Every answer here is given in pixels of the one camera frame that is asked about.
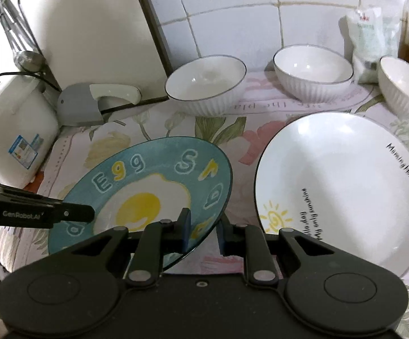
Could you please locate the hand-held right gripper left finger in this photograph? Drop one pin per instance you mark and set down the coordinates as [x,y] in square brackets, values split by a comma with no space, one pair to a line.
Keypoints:
[184,231]

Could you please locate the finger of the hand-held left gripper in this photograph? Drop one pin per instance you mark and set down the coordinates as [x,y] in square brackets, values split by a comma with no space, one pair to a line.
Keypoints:
[75,213]

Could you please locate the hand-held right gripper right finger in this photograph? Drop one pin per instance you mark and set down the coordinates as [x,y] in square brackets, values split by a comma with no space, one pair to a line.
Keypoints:
[222,240]

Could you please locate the blue fried egg plate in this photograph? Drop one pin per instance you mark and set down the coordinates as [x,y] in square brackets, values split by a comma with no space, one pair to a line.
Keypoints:
[144,187]

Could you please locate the white ribbed bowl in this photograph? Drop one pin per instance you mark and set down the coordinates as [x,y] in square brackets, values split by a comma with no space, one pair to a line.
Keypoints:
[312,69]
[204,84]
[404,84]

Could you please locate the white rice cooker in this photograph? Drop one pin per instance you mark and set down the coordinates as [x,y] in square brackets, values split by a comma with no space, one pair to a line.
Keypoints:
[14,120]

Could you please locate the floral table cloth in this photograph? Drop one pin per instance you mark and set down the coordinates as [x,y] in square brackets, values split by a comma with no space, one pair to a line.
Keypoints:
[247,141]

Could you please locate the grey white knife sharpener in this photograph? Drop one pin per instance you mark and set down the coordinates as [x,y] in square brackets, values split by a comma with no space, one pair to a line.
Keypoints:
[81,107]

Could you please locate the white sun print plate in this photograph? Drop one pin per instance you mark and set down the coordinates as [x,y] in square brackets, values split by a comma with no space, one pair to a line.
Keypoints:
[342,183]

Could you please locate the metal ladle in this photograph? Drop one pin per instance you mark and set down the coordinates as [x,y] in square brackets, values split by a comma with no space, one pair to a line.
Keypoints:
[28,58]

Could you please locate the white cutting board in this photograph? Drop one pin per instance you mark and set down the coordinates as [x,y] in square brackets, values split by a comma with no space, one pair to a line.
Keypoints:
[91,24]

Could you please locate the white green packet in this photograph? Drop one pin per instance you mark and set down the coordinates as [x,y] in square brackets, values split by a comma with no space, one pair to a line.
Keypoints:
[368,39]

